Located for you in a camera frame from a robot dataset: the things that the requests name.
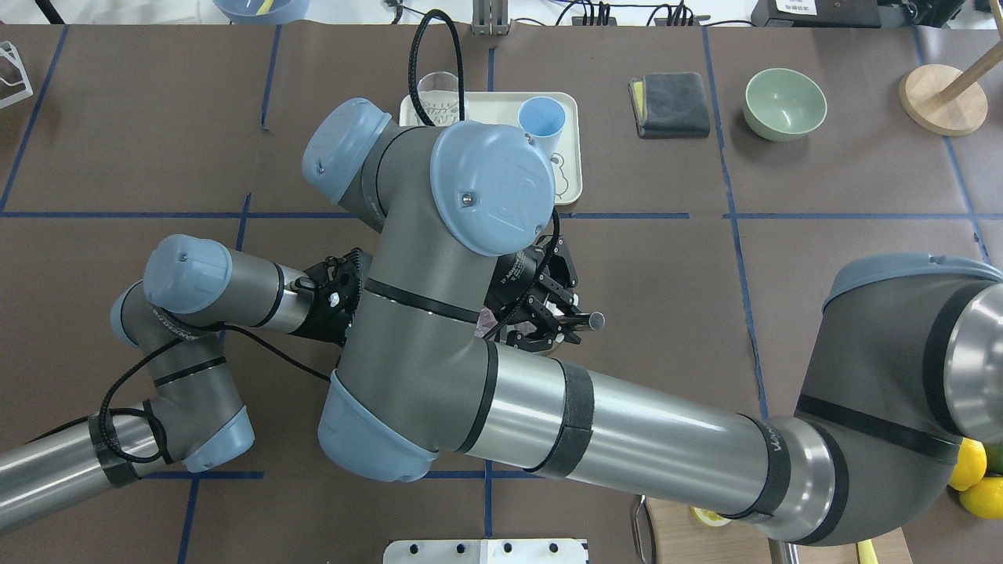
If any light blue cup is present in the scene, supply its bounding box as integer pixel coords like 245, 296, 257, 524
517, 96, 567, 158

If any white wire cup rack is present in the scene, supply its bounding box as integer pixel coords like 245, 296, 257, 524
1, 42, 34, 110

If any wooden stand with base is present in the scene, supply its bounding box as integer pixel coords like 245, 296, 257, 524
898, 42, 1002, 138

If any lemon half slice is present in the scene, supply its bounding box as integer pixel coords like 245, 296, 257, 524
689, 506, 732, 527

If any cream bear tray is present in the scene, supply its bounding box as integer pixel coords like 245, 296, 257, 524
399, 92, 583, 207

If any grey folded cloth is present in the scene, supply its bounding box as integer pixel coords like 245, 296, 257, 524
629, 72, 710, 139

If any wooden cutting board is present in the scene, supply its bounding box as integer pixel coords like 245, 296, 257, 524
632, 496, 913, 563

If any blue bowl with utensils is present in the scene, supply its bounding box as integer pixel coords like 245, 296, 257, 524
212, 0, 311, 25

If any metal ice scoop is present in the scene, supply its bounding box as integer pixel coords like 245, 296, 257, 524
558, 311, 606, 331

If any clear wine glass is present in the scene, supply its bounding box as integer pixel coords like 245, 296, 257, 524
412, 71, 470, 126

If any green bowl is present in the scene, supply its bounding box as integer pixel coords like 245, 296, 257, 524
743, 68, 828, 143

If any green lime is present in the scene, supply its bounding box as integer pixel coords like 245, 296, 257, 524
983, 442, 1003, 477

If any whole yellow lemon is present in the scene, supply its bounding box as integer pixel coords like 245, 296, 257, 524
948, 438, 987, 492

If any yellow plastic knife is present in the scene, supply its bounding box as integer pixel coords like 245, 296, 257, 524
856, 539, 878, 564

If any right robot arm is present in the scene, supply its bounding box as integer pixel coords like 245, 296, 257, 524
303, 99, 1001, 546

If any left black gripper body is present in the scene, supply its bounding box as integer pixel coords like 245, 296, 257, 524
294, 249, 372, 347

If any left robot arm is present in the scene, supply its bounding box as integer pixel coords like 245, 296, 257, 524
2, 234, 371, 532

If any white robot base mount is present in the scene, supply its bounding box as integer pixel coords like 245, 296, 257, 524
382, 537, 590, 563

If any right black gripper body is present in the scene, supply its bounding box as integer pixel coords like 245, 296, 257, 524
483, 245, 581, 356

